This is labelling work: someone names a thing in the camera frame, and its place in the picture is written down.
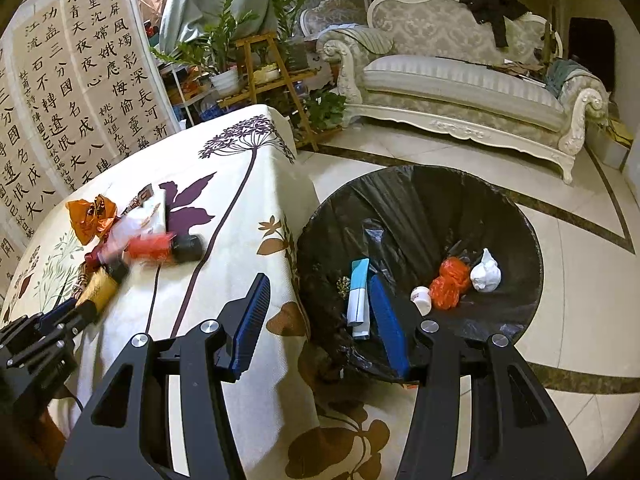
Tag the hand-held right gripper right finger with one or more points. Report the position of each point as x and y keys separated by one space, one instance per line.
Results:
x=390 y=330

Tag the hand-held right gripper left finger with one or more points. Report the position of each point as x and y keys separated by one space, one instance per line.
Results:
x=247 y=330

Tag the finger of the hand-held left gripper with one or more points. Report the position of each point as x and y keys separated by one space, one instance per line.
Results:
x=70 y=327
x=57 y=311

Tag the small white jar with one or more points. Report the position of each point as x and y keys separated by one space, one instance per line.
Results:
x=422 y=300

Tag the blue and white tube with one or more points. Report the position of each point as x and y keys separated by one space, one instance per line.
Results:
x=359 y=290

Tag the yellow labelled dark bottle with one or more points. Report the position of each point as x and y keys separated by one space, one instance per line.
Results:
x=102 y=287

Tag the orange plastic bag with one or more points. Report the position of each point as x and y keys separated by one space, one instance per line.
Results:
x=450 y=282

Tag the orange wrapper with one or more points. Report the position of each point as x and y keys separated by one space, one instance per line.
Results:
x=90 y=217

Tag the white plastic bag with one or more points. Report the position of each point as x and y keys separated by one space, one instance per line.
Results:
x=486 y=275

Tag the red labelled bottle black cap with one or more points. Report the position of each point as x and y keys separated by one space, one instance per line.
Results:
x=160 y=247

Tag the bin with black liner bag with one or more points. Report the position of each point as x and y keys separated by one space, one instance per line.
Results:
x=425 y=210

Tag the white printed paper packet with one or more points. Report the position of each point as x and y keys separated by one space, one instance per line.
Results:
x=145 y=220

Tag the floral tablecloth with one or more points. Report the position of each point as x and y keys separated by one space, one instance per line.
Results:
x=225 y=200

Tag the blue crate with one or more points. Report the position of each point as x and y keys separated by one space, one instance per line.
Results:
x=210 y=111

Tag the small leafy green plant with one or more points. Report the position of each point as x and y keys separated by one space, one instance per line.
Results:
x=325 y=107

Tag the wooden plant stand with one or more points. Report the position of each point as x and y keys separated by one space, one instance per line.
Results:
x=272 y=85

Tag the ornate white sofa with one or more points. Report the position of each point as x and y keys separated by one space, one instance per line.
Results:
x=450 y=90

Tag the small yellow plant pot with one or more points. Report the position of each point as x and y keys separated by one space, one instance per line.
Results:
x=266 y=75

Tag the leafy plant in white pot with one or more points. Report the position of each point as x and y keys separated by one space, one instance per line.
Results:
x=220 y=45

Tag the clutter of papers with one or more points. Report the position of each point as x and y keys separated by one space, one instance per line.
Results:
x=520 y=70

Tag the box with yellow bag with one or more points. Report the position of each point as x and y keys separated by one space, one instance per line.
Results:
x=617 y=142

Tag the teal knitted cloth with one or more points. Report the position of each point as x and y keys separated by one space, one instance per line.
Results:
x=562 y=77

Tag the ornate white armchair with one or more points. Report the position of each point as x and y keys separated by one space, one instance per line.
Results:
x=330 y=15

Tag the tall plant in dark pot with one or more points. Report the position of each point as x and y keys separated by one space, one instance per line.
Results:
x=287 y=10

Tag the black jacket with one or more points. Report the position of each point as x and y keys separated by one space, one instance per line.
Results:
x=490 y=5

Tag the calligraphy wall hanging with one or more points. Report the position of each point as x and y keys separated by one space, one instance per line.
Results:
x=75 y=85

